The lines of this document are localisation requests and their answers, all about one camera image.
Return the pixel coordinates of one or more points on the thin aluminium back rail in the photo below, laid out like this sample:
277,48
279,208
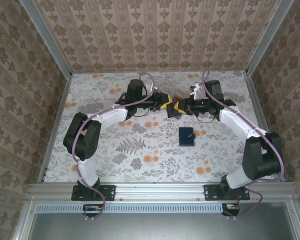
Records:
157,72

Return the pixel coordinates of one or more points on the blue leather card holder wallet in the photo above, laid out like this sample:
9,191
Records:
185,138

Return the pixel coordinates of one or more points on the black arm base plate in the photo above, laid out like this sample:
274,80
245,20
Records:
107,192
212,192

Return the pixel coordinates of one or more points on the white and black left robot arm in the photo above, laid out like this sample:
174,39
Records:
110,117

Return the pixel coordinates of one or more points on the floral patterned table cover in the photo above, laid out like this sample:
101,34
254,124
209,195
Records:
102,82

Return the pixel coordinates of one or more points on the long aluminium mounting rail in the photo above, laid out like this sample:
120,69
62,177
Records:
160,191

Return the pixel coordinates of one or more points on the aluminium frame post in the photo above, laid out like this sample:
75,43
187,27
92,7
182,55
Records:
48,37
267,37

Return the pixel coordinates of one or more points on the aluminium side rail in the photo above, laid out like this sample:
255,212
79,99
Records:
56,125
256,100

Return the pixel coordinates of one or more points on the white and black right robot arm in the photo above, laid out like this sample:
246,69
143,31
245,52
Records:
235,120

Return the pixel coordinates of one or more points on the aluminium lower frame bar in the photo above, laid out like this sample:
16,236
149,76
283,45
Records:
26,222
297,222

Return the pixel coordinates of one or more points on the grey metal panel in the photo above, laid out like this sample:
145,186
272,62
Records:
152,227

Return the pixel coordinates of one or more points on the stack of gold cards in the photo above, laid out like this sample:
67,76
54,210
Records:
178,96

